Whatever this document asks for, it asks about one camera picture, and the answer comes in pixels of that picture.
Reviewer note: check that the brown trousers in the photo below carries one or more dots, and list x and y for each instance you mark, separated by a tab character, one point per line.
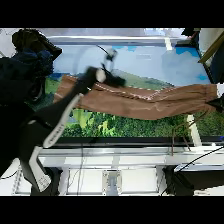
140	105

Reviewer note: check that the silver frame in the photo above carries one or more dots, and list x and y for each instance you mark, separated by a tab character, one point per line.
111	181

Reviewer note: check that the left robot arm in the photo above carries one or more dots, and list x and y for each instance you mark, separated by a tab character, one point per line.
60	116

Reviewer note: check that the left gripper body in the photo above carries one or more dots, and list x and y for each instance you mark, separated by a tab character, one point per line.
116	81

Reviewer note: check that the black garment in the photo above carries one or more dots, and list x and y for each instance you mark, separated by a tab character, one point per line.
33	41

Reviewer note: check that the brown clothes hanger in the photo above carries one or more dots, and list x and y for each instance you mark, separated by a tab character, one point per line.
173	140

